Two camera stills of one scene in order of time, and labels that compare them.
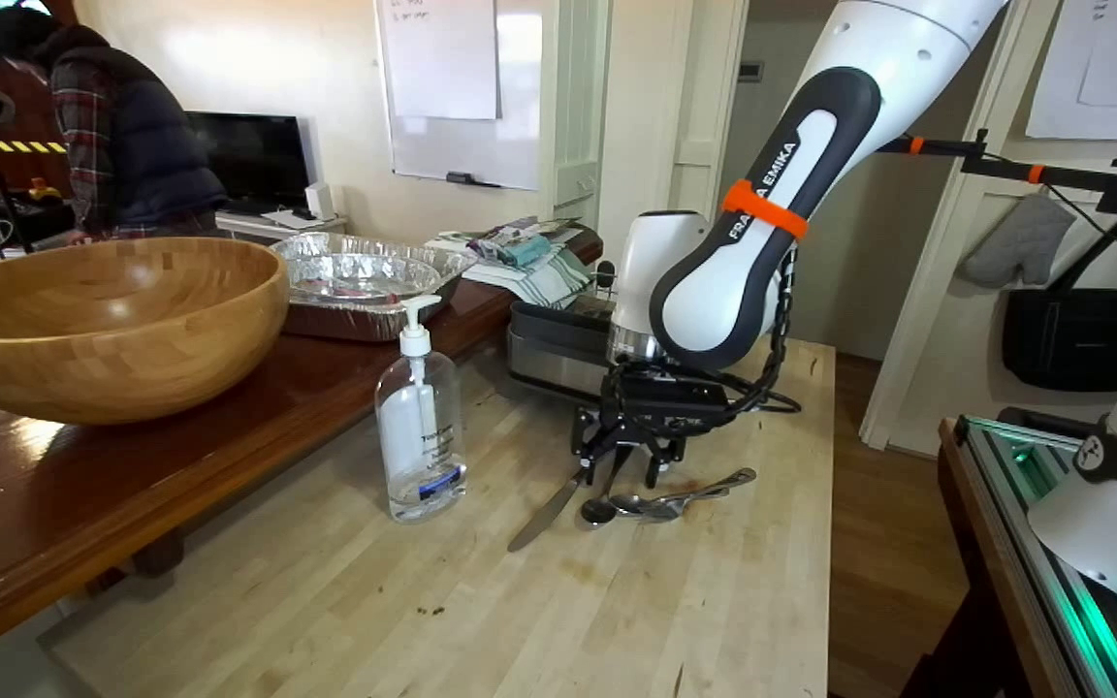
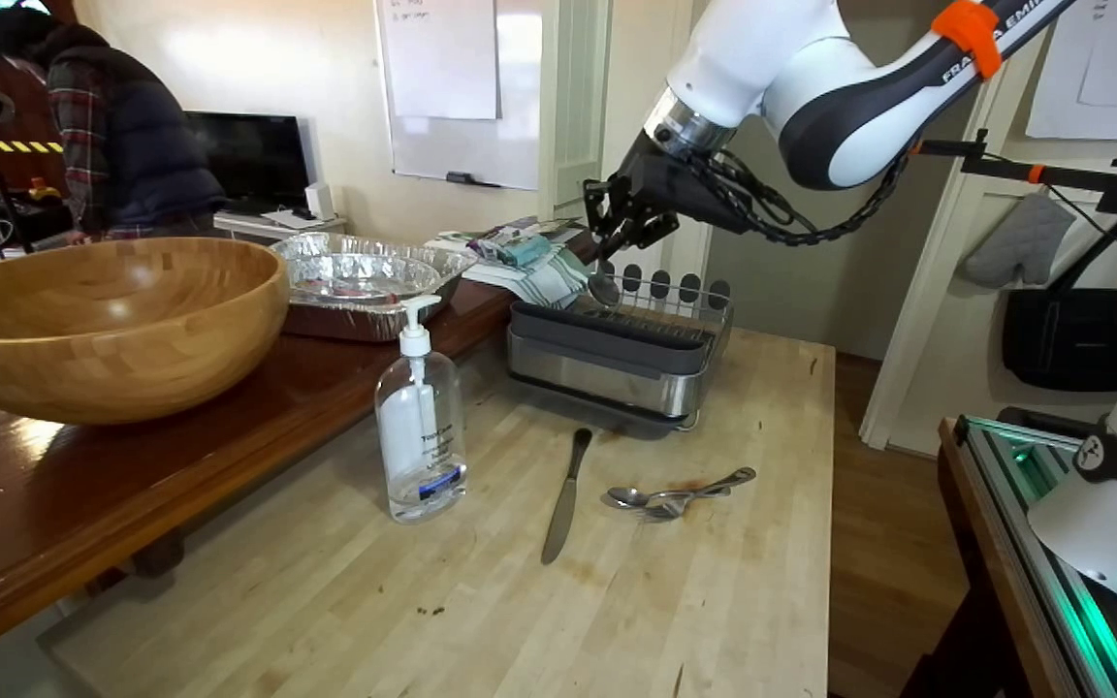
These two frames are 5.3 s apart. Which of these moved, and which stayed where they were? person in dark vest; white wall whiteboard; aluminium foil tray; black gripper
Moved: black gripper
Stayed: person in dark vest; aluminium foil tray; white wall whiteboard
